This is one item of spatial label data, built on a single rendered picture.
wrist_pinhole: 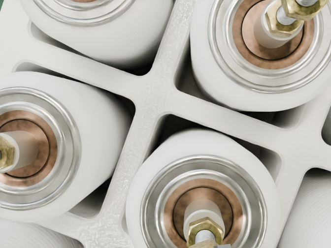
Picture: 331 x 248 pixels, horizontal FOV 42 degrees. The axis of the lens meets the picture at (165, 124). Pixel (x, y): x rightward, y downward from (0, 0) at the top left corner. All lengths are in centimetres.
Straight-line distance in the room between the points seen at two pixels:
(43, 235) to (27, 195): 8
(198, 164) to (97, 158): 6
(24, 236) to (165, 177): 13
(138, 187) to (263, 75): 10
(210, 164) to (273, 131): 9
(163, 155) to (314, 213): 12
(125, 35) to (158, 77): 7
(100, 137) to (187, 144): 5
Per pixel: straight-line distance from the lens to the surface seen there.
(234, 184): 26
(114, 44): 28
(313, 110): 34
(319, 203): 33
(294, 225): 34
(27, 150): 26
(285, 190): 34
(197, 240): 21
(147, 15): 27
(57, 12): 27
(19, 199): 28
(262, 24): 24
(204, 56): 26
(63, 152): 27
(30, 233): 35
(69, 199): 28
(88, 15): 27
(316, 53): 27
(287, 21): 22
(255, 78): 26
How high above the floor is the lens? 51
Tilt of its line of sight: 86 degrees down
